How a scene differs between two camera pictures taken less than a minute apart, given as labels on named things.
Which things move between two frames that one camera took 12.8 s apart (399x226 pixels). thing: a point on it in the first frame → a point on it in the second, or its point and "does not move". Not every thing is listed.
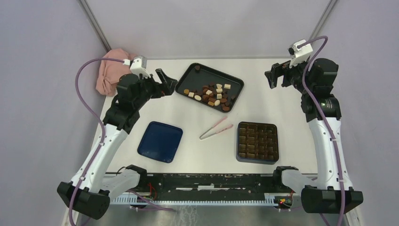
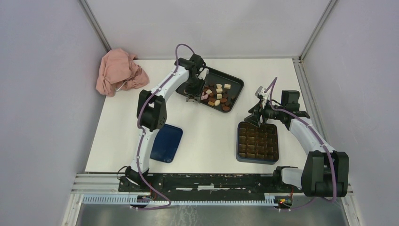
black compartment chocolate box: (257, 143) does not move
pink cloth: (115, 65) does not move
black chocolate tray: (212, 88) does not move
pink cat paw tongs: (202, 136) → (203, 96)
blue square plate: (161, 141) does not move
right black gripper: (280, 69) → (254, 118)
